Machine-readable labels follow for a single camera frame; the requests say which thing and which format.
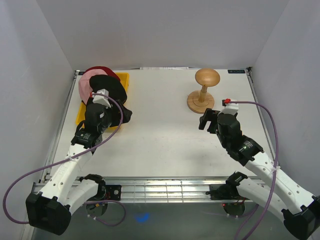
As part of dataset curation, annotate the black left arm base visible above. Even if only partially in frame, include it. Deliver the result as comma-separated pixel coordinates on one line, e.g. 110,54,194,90
88,184,122,201

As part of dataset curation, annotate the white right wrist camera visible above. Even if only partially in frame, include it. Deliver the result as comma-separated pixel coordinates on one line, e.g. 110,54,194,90
220,98,239,116

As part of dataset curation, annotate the aluminium mounting rail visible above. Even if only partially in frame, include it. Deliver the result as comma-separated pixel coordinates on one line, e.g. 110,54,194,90
105,177,227,204

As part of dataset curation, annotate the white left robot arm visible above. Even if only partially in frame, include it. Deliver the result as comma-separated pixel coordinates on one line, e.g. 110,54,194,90
25,103,123,236

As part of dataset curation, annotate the dark label sticker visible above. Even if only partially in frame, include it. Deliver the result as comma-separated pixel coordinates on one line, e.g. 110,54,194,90
227,69,246,74

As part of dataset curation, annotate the yellow plastic tray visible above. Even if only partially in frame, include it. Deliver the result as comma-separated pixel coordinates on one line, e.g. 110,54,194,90
75,72,130,125

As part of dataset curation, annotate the pink baseball cap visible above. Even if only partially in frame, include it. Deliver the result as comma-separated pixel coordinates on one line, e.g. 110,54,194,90
78,69,107,105

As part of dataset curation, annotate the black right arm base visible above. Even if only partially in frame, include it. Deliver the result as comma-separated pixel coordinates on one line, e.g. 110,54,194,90
205,184,240,200

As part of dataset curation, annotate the black baseball cap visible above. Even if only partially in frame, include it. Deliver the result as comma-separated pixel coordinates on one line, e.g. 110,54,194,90
86,74,133,125

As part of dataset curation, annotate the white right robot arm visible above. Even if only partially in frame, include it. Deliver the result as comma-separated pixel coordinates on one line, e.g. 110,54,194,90
198,108,320,240

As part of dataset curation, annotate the wooden hat stand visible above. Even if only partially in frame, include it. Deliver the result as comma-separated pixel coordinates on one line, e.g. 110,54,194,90
187,68,221,114

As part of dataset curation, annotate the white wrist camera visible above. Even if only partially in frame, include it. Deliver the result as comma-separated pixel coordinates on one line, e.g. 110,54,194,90
92,89,112,109
220,98,239,116

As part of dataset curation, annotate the red baseball cap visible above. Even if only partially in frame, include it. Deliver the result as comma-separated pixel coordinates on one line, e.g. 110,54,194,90
85,66,121,81

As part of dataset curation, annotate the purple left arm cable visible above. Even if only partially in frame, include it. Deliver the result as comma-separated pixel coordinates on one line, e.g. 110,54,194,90
2,93,125,225

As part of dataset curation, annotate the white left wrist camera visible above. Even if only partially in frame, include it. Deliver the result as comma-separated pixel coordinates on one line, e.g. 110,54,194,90
92,89,112,109

